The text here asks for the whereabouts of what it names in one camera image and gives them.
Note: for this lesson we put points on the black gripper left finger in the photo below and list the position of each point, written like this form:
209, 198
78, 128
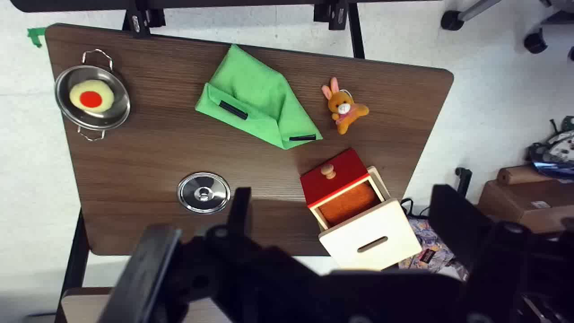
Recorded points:
239, 212

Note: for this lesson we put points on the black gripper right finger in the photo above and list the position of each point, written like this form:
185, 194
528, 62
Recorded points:
458, 221

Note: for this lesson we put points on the green cloth towel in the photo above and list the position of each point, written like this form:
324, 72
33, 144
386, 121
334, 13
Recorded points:
257, 90

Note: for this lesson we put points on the colourful printed package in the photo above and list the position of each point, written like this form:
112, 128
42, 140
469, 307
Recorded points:
433, 252

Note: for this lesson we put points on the round metal pot lid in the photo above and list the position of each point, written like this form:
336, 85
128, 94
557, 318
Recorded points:
203, 193

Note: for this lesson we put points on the brown cardboard box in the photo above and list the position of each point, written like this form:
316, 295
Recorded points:
526, 200

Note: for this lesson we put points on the brown cardboard roll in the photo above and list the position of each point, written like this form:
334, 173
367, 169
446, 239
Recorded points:
517, 175

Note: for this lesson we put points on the white wooden box red lid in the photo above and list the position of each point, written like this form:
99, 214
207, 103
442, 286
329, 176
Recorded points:
370, 239

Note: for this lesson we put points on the orange plush bunny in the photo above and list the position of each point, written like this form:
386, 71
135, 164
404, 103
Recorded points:
345, 108

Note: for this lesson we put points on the small metal pot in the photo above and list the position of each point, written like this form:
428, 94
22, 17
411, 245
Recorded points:
121, 106

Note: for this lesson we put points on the beige wooden board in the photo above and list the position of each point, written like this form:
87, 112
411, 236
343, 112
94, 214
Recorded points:
83, 306

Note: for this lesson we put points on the toy fried egg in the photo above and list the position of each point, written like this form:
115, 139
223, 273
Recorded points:
90, 99

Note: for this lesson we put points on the office chair wheel base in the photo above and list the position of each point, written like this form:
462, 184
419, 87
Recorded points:
453, 20

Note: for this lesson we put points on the green tape piece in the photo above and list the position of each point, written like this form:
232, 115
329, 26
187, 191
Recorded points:
37, 36

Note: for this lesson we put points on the black short post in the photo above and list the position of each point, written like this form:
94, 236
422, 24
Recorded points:
463, 180

